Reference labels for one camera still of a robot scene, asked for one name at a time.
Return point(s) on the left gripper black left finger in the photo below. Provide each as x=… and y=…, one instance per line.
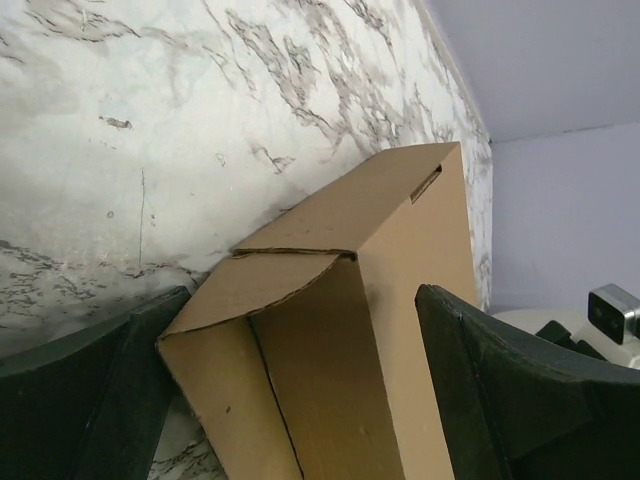
x=92, y=404

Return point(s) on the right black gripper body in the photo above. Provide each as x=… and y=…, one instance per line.
x=583, y=342

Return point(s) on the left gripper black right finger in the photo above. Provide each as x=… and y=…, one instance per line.
x=516, y=406

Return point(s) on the cream toy bread bin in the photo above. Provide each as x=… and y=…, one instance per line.
x=572, y=330

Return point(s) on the brown cardboard box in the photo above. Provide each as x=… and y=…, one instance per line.
x=301, y=355

